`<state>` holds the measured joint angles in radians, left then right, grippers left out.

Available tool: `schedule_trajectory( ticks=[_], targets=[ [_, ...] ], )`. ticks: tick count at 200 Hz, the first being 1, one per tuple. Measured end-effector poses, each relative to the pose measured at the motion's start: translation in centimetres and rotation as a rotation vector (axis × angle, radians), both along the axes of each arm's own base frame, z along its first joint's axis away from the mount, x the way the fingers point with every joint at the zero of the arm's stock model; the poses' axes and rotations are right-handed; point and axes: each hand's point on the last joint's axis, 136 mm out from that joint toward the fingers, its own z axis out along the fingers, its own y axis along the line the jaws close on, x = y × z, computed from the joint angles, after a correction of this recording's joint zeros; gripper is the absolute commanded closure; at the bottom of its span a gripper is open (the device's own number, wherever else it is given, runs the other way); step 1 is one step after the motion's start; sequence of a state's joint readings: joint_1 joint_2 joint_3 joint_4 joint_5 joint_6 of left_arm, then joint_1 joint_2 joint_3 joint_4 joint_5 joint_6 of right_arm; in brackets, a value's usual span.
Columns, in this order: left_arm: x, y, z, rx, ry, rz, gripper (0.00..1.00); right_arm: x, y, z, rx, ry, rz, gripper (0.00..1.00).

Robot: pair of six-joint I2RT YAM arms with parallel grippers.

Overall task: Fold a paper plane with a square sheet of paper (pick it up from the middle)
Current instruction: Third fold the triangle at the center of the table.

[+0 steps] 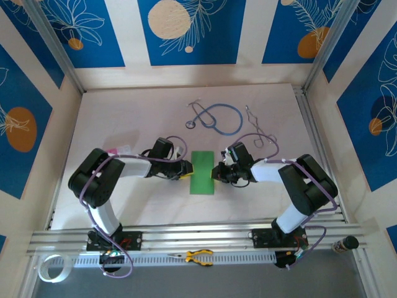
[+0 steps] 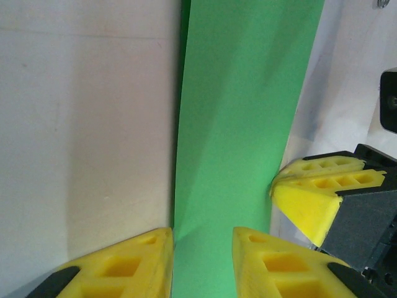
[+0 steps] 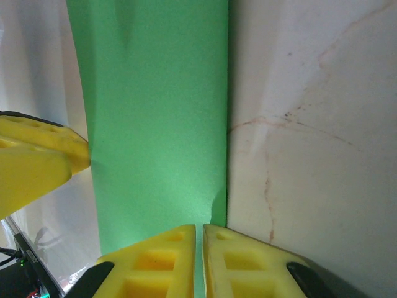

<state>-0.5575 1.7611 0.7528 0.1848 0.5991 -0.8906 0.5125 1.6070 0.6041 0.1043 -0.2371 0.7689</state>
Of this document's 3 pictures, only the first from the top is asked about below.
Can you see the green paper sheet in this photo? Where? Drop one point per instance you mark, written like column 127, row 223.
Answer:
column 201, row 174

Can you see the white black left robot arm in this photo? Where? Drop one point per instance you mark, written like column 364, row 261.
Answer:
column 105, row 192

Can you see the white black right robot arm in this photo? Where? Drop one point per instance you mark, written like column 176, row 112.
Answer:
column 310, row 198

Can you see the blue stethoscope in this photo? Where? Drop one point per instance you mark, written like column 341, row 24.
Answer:
column 190, row 124

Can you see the yellow black pliers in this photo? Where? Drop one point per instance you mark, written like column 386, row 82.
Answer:
column 192, row 256

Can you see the clear tape roll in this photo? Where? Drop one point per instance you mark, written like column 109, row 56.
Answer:
column 43, row 273

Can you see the aluminium rail frame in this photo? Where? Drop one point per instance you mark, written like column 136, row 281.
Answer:
column 198, row 239

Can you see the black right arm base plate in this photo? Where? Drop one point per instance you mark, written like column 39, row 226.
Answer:
column 260, row 238

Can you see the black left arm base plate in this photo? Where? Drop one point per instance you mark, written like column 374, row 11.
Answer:
column 135, row 240

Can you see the aluminium side rail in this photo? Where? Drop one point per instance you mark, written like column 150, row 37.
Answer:
column 306, row 111

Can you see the aluminium corner post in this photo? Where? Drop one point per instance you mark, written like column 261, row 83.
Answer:
column 329, row 40
column 53, row 40

